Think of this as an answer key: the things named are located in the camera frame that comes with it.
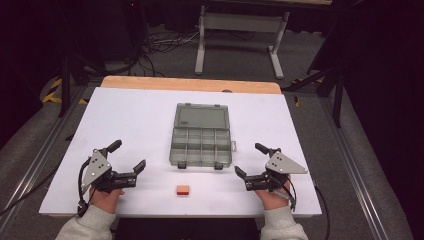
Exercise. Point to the aluminium floor rail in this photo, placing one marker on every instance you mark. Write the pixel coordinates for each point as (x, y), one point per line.
(353, 166)
(31, 173)

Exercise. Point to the person's right hand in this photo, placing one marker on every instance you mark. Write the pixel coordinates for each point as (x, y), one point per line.
(273, 199)

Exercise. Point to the yellow black floor tape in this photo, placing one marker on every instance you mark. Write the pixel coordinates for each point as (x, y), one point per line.
(53, 93)

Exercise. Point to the clear plastic compartment box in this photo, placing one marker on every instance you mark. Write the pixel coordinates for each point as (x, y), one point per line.
(200, 136)

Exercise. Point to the person's left hand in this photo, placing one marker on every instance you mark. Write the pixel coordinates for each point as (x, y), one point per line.
(105, 200)

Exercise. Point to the small orange block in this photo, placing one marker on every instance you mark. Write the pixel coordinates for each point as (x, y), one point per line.
(182, 190)

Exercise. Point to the wooden table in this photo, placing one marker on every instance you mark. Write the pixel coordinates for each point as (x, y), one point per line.
(190, 84)

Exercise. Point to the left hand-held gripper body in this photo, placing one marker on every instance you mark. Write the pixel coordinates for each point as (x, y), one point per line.
(96, 167)

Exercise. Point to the black metal stand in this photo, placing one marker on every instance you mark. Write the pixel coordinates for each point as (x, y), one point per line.
(335, 85)
(65, 83)

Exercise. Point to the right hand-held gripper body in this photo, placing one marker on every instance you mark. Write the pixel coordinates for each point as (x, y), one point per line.
(283, 165)

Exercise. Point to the grey metal stand frame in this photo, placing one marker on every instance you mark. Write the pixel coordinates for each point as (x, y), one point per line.
(240, 22)

